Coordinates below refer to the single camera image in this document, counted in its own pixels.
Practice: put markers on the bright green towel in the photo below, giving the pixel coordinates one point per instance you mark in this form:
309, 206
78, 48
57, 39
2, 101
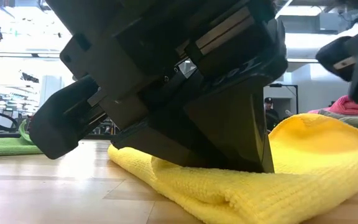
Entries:
5, 146

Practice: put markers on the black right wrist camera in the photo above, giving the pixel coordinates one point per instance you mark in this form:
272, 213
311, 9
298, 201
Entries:
334, 57

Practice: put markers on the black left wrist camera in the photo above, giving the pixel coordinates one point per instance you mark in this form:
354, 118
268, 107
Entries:
61, 124

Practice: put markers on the person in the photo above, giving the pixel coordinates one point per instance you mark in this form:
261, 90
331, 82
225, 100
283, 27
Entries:
270, 115

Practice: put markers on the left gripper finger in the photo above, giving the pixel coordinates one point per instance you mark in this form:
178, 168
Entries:
235, 130
166, 140

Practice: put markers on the pink towel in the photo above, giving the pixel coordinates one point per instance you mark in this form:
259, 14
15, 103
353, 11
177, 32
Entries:
353, 109

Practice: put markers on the white column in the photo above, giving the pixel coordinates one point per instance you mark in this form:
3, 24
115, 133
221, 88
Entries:
51, 90

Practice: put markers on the yellow towel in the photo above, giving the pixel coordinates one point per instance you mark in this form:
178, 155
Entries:
306, 174

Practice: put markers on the black background workstation frame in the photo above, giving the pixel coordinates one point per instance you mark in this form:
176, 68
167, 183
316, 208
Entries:
296, 93

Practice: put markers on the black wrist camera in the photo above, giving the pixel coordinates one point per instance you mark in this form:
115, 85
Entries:
61, 124
334, 57

